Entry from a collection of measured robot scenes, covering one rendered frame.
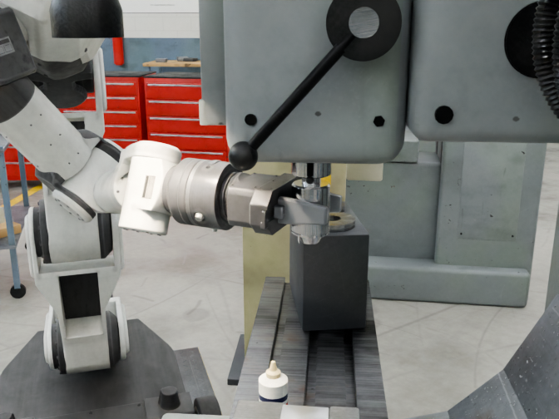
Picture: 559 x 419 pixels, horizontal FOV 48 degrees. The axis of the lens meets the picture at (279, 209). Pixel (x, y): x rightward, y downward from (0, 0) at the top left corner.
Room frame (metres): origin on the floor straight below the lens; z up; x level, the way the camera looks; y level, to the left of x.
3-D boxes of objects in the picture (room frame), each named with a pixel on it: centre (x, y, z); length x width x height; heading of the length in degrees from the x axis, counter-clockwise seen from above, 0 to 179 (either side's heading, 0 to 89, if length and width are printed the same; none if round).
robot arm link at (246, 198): (0.78, 0.05, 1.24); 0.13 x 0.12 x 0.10; 157
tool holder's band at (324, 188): (0.74, -0.04, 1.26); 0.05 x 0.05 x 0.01
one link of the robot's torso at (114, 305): (1.48, 0.50, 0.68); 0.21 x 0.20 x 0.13; 17
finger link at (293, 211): (0.71, -0.03, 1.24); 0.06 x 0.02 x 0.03; 67
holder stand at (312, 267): (1.17, -0.09, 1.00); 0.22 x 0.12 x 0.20; 5
